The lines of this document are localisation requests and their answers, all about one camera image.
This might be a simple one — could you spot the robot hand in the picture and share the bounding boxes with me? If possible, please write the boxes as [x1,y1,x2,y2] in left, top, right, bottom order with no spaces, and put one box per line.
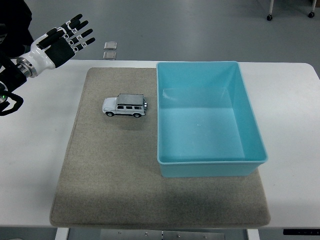
[23,13,96,71]

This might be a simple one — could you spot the white toy car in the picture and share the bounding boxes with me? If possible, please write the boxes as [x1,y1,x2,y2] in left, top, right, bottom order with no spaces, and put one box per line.
[101,93,148,119]

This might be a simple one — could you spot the blue plastic box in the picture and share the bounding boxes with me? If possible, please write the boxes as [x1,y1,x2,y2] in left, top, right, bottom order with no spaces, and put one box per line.
[155,60,269,179]

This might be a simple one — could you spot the brown felt mat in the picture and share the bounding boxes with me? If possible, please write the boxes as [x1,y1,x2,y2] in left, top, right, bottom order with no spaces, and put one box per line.
[49,66,272,229]

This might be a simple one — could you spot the white table leg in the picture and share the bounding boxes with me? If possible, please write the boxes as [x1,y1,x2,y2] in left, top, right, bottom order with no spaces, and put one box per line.
[54,227,70,240]
[246,228,261,240]

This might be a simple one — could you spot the grey metal plate with screws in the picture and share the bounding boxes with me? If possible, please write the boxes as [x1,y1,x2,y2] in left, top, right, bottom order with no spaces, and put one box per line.
[99,229,226,240]

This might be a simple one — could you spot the black table control panel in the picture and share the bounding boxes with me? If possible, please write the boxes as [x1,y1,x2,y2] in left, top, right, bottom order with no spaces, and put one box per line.
[282,228,320,236]

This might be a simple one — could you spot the white wheeled cart frame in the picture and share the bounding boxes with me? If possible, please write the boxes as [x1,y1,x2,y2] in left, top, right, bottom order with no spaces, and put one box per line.
[265,0,316,22]

